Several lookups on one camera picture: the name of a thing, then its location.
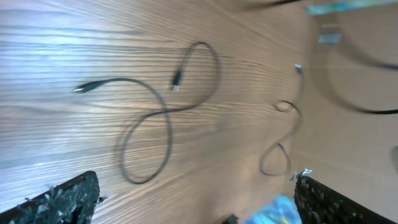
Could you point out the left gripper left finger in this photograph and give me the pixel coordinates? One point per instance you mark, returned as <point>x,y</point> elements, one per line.
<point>72,202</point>

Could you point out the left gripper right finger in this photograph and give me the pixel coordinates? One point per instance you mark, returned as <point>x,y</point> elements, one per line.
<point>319,204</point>

